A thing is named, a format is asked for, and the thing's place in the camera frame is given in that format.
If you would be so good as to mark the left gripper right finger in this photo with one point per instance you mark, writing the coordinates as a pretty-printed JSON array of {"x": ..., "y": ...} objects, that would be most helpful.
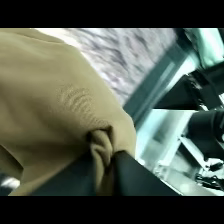
[{"x": 140, "y": 180}]

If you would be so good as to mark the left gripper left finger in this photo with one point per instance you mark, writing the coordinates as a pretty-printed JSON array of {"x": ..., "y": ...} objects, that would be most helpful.
[{"x": 71, "y": 180}]

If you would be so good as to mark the tan garment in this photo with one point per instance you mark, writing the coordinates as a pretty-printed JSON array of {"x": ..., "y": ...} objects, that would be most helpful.
[{"x": 50, "y": 100}]

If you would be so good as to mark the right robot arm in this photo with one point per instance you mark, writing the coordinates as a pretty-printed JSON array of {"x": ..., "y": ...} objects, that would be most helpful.
[{"x": 200, "y": 96}]

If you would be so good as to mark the silver frame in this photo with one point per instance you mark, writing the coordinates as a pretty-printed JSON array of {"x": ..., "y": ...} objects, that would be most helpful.
[{"x": 173, "y": 160}]

